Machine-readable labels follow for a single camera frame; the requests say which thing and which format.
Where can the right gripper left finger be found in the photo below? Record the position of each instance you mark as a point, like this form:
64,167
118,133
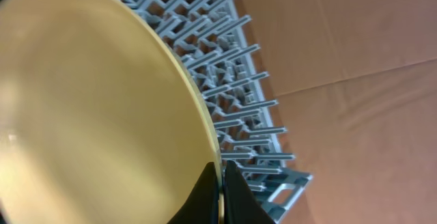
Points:
202,205

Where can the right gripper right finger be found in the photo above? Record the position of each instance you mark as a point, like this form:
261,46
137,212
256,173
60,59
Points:
241,206

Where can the yellow plate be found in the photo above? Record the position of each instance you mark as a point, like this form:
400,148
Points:
100,121

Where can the grey dishwasher rack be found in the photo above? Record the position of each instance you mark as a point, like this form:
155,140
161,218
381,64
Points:
208,36

